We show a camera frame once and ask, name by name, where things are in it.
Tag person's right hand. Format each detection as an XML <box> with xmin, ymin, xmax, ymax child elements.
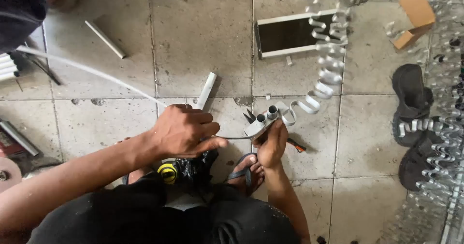
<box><xmin>253</xmin><ymin>119</ymin><xmax>289</xmax><ymax>171</ymax></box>

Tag person's left hand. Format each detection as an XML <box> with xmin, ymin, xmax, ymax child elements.
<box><xmin>147</xmin><ymin>104</ymin><xmax>229</xmax><ymax>160</ymax></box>

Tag metal bending jig with pegs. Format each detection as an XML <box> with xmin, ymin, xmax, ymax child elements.
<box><xmin>244</xmin><ymin>104</ymin><xmax>290</xmax><ymax>140</ymax></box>

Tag long wavy bent metal strip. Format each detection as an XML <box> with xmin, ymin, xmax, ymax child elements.
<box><xmin>16</xmin><ymin>8</ymin><xmax>351</xmax><ymax>142</ymax></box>

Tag person's right foot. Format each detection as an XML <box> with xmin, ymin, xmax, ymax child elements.
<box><xmin>228</xmin><ymin>154</ymin><xmax>265</xmax><ymax>197</ymax></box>

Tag person's foot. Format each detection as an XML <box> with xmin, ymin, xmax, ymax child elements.
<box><xmin>121</xmin><ymin>166</ymin><xmax>156</xmax><ymax>185</ymax></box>
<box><xmin>228</xmin><ymin>154</ymin><xmax>265</xmax><ymax>197</ymax></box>

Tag grey flip-flop sandal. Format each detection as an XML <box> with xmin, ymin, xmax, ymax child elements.
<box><xmin>224</xmin><ymin>152</ymin><xmax>266</xmax><ymax>198</ymax></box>

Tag yellow black tape measure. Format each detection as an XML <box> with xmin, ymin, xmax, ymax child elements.
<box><xmin>157</xmin><ymin>162</ymin><xmax>180</xmax><ymax>185</ymax></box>

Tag black plastic bag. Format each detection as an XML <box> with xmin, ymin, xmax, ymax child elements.
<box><xmin>174</xmin><ymin>149</ymin><xmax>220</xmax><ymax>187</ymax></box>

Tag short white metal tube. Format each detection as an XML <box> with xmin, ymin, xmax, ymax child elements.
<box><xmin>195</xmin><ymin>72</ymin><xmax>218</xmax><ymax>110</ymax></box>

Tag person's left foot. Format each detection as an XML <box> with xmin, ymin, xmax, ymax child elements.
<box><xmin>121</xmin><ymin>166</ymin><xmax>156</xmax><ymax>185</ymax></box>

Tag person's black shorts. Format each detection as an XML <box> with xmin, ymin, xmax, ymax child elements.
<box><xmin>27</xmin><ymin>172</ymin><xmax>302</xmax><ymax>244</ymax></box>

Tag long white metal tube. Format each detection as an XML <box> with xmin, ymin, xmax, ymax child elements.
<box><xmin>84</xmin><ymin>20</ymin><xmax>127</xmax><ymax>59</ymax></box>

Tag aluminium framed dark panel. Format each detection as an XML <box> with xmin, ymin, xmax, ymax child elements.
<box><xmin>254</xmin><ymin>8</ymin><xmax>349</xmax><ymax>60</ymax></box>

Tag thin black rods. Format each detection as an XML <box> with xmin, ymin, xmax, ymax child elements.
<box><xmin>21</xmin><ymin>51</ymin><xmax>63</xmax><ymax>86</ymax></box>

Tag black shoe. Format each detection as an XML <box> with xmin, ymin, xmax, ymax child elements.
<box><xmin>391</xmin><ymin>64</ymin><xmax>434</xmax><ymax>147</ymax></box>
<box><xmin>398</xmin><ymin>128</ymin><xmax>447</xmax><ymax>192</ymax></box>

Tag grey metal pipe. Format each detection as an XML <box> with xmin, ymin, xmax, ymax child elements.
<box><xmin>0</xmin><ymin>120</ymin><xmax>41</xmax><ymax>157</ymax></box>

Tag red power tool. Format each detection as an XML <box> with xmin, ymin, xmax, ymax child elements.
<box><xmin>0</xmin><ymin>131</ymin><xmax>27</xmax><ymax>158</ymax></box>

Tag pink round grinding disc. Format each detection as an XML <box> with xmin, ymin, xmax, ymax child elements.
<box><xmin>0</xmin><ymin>157</ymin><xmax>23</xmax><ymax>194</ymax></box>

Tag bundle of white tubes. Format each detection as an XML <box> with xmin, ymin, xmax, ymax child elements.
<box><xmin>0</xmin><ymin>52</ymin><xmax>23</xmax><ymax>82</ymax></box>

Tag heap of wavy metal strips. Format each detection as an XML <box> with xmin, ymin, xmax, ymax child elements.
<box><xmin>379</xmin><ymin>0</ymin><xmax>464</xmax><ymax>244</ymax></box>

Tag brown cardboard box piece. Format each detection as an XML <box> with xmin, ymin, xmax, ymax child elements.
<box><xmin>393</xmin><ymin>0</ymin><xmax>436</xmax><ymax>51</ymax></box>

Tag orange handled metal snips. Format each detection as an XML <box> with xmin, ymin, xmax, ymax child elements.
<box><xmin>242</xmin><ymin>108</ymin><xmax>307</xmax><ymax>153</ymax></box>

